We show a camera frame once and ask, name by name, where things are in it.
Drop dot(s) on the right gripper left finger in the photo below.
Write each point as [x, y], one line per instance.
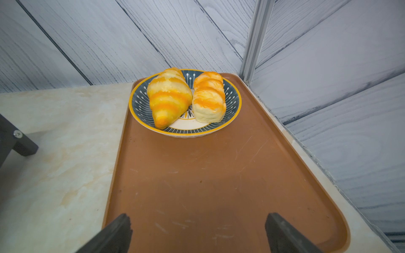
[114, 238]

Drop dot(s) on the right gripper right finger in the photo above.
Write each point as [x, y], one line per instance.
[285, 238]

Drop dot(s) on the brown wooden tray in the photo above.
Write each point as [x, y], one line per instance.
[212, 194]

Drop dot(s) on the two-tier wooden metal shelf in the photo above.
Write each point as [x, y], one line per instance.
[14, 139]

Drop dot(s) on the left croissant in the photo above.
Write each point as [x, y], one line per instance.
[169, 97]

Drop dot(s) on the croissant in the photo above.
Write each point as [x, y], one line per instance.
[208, 103]
[169, 97]

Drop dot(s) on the right croissant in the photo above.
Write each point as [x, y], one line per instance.
[208, 103]

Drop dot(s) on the blue patterned plate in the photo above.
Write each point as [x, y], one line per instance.
[186, 126]

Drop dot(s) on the right aluminium frame post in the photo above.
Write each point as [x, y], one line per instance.
[260, 20]

